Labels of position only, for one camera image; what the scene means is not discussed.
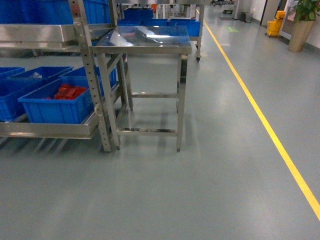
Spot blue bin rear right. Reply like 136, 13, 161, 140
59, 67, 117, 89

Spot blue bin with red bags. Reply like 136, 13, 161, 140
19, 79, 94, 124

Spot blue bin on far cart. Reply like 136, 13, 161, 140
167, 18, 201, 37

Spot stainless steel shelf rack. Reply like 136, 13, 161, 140
0, 0, 124, 152

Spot blue bin with clear bag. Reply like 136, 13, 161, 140
8, 66, 73, 81

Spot blue bin middle front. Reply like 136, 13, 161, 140
0, 76, 59, 122

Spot small stainless steel table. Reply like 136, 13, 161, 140
92, 25, 192, 152

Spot red plastic bags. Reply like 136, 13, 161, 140
44, 83, 88, 100

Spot far steel cart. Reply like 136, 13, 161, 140
115, 0, 207, 62

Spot clear plastic bag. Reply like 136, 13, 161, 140
28, 71, 43, 79

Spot yellow mop bucket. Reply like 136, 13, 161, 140
265, 10, 286, 38

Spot tall beige planter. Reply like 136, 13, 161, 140
288, 20, 316, 53

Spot green potted plant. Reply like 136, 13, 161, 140
289, 0, 320, 23

